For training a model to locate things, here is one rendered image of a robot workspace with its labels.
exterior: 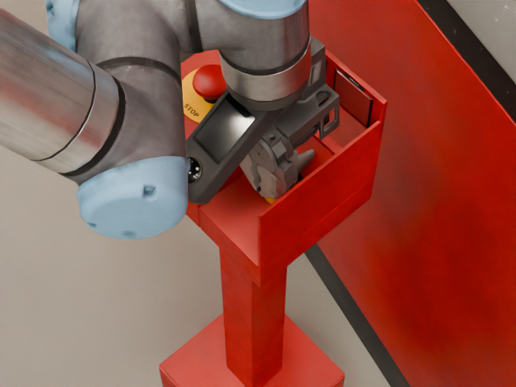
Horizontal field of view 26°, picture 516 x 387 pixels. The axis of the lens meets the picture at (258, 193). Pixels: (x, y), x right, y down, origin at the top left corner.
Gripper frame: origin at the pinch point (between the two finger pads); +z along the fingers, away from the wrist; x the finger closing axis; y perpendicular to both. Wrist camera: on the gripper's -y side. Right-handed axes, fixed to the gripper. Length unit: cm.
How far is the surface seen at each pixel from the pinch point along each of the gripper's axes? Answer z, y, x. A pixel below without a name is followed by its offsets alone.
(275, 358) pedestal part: 55, 0, 2
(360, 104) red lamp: -6.3, 11.2, -2.2
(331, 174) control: -3.7, 4.8, -4.8
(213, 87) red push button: -6.5, 2.3, 9.0
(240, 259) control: 5.5, -5.1, -1.9
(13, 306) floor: 73, -22, 43
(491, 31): -11.3, 23.0, -7.2
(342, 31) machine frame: 11.0, 24.4, 13.8
